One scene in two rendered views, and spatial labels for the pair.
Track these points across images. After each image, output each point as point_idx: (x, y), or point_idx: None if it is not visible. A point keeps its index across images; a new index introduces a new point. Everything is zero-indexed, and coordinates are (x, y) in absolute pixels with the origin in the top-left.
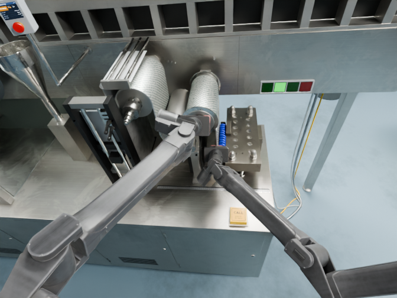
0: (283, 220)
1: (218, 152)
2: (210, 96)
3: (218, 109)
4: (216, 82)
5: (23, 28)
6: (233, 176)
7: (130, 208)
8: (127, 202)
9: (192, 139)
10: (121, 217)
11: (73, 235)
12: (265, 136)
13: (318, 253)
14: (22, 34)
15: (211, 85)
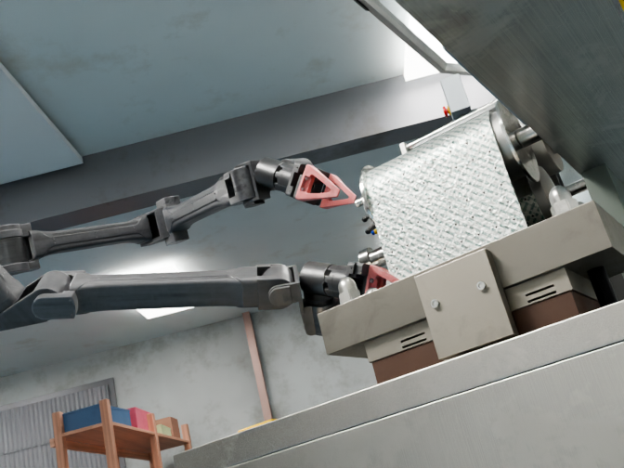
0: (114, 274)
1: (343, 266)
2: (412, 149)
3: (486, 198)
4: (487, 121)
5: (445, 110)
6: (245, 266)
7: (187, 216)
8: (182, 204)
9: (230, 174)
10: (180, 216)
11: (162, 201)
12: (534, 331)
13: (46, 275)
14: (453, 119)
15: (456, 128)
